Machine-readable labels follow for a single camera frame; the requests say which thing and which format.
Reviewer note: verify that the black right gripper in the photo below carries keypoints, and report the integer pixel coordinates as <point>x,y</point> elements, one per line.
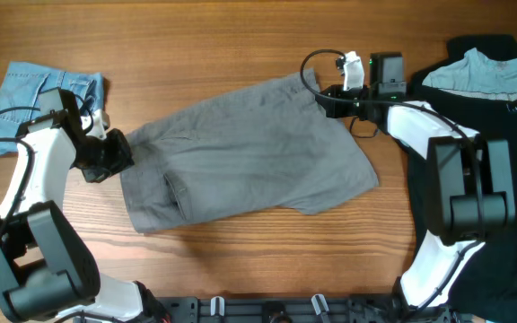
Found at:
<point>337,107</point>

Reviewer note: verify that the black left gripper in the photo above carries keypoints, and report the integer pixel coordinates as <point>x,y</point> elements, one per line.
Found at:
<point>123,158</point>

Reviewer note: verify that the grey shorts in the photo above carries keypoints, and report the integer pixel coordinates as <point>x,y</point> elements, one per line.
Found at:
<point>267,145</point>

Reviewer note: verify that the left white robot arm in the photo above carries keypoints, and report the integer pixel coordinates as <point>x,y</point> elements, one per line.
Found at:
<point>46,270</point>

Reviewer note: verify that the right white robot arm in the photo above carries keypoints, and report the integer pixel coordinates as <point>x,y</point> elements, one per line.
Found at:
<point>468,180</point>

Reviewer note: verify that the folded blue denim jeans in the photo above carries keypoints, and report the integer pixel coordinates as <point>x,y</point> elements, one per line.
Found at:
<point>24,82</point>

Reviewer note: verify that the black shirt with grey collar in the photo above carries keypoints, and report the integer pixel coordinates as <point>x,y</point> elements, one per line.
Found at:
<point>475,87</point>

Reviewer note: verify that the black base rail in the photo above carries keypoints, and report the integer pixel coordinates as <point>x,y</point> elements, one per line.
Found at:
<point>356,308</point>

